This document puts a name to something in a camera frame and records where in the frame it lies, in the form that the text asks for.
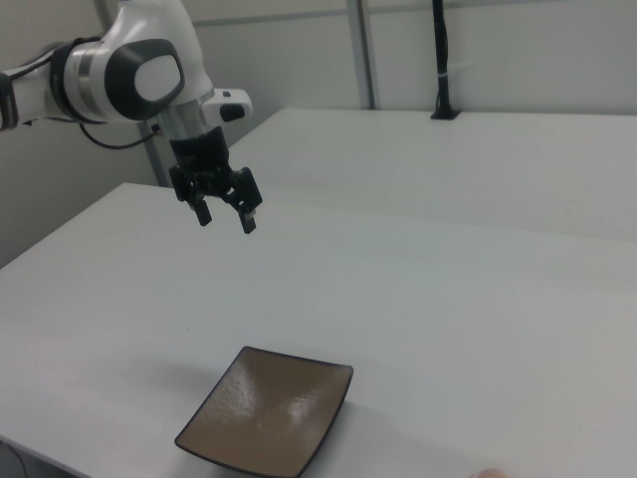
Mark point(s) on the square brown ceramic plate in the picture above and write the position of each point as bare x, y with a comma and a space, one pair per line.
269, 408

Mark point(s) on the aluminium frame post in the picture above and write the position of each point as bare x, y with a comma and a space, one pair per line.
158, 164

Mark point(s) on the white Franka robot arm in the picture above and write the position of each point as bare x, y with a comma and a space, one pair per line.
124, 55

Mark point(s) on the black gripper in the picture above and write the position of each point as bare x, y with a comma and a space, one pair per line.
201, 154

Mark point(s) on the white zip tie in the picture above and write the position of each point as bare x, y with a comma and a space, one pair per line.
455, 70

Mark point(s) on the grey partition frame post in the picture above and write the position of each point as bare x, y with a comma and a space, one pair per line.
363, 55

